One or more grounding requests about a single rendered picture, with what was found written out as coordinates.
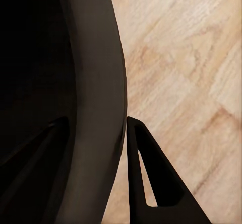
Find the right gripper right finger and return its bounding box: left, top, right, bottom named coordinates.
left=126, top=116, right=211, bottom=224

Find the cauldron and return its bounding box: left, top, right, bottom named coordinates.
left=0, top=0, right=128, bottom=224

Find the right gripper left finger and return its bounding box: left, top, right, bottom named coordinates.
left=0, top=116, right=70, bottom=224

